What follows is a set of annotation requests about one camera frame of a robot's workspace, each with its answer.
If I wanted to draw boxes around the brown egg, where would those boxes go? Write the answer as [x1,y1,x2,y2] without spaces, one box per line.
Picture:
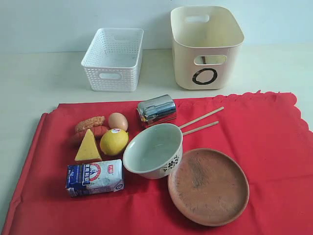
[108,113,128,131]

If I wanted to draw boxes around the yellow lemon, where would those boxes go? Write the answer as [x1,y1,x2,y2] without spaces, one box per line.
[100,128,129,156]

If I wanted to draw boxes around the red sausage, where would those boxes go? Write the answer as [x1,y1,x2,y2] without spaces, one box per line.
[69,126,109,145]

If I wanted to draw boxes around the yellow cheese wedge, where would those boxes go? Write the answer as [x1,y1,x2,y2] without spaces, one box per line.
[75,129,102,164]

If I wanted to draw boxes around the blue white milk carton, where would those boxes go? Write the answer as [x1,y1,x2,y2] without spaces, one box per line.
[66,159,124,197]

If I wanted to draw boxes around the shiny metal cup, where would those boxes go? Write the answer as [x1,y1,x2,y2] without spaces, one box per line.
[136,94,177,129]

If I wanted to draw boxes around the lower wooden chopstick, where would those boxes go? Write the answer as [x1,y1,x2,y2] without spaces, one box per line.
[182,121,219,136]

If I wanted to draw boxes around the wooden chopstick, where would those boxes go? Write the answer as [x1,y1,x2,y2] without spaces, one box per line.
[179,107,224,129]
[182,121,219,136]

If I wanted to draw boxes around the white floral ceramic bowl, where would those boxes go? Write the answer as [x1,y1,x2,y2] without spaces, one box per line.
[123,123,183,179]

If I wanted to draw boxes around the upper wooden chopstick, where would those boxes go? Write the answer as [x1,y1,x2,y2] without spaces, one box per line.
[179,107,224,129]

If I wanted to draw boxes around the white perforated plastic basket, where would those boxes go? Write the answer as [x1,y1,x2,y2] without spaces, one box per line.
[81,28,144,92]

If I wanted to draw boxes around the brown clay plate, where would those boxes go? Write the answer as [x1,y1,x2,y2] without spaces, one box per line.
[168,148,249,227]

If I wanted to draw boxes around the cream plastic bin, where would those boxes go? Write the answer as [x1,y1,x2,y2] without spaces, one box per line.
[171,6,244,90]

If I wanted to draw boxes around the red table cloth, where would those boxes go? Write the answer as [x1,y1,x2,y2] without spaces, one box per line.
[2,92,313,235]

